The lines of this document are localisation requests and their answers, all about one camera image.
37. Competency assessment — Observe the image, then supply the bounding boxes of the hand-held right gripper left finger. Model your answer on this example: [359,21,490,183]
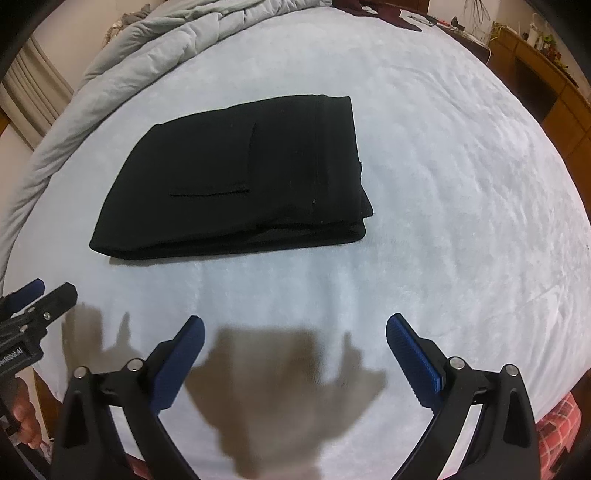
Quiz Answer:
[51,315,205,480]

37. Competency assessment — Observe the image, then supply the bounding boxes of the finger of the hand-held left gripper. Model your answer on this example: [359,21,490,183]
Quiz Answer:
[9,282,78,326]
[0,279,46,320]

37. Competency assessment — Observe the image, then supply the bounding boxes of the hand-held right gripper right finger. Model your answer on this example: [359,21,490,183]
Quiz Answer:
[386,313,542,480]

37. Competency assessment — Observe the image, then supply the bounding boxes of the black pants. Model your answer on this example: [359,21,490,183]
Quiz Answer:
[89,94,374,262]

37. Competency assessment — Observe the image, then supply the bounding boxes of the person's left hand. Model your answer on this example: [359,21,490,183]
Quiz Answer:
[9,377,43,450]

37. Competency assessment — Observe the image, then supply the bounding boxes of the red plaid pajama clothing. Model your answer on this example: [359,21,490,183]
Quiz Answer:
[534,391,586,480]

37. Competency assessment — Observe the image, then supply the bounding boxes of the bed with pale blue sheet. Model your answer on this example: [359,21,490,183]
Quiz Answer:
[0,4,590,480]

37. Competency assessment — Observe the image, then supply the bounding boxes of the beige curtain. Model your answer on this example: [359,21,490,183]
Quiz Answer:
[0,34,75,151]

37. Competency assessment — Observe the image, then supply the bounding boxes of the grey duvet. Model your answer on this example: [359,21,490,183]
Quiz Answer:
[0,0,334,278]

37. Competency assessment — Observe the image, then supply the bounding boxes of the wooden desk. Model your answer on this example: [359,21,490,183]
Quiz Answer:
[488,22,591,185]

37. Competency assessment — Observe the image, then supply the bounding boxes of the dark wooden headboard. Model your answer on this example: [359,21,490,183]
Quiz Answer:
[332,0,423,32]

